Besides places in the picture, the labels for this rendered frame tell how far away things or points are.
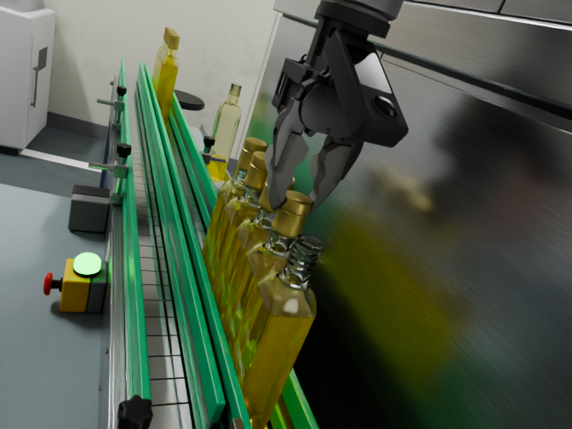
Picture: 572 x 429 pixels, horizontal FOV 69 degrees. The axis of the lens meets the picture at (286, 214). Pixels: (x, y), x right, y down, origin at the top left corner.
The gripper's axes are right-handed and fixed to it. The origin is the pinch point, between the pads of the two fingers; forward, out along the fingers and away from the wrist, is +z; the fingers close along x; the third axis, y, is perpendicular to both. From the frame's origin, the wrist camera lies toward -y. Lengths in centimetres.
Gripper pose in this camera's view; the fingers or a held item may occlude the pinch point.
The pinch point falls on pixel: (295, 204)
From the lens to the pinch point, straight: 46.0
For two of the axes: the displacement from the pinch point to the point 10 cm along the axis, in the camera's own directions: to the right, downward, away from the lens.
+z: -3.2, 8.6, 4.0
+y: -3.3, -5.0, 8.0
